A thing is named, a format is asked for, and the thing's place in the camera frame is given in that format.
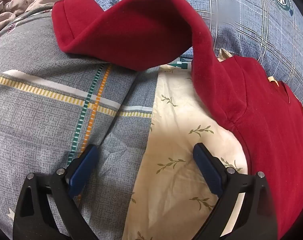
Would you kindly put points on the red fleece garment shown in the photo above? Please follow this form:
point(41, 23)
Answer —
point(141, 30)

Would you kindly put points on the blue plaid quilt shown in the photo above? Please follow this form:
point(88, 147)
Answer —
point(241, 30)

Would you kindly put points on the beige crumpled cloth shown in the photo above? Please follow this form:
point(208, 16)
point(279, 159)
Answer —
point(11, 12)

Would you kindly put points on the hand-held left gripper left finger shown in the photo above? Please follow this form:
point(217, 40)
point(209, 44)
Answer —
point(82, 170)

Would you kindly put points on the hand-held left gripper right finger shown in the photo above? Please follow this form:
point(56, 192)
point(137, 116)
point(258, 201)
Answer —
point(208, 170)

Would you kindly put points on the grey plaid bed sheet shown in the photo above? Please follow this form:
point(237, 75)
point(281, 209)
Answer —
point(29, 117)

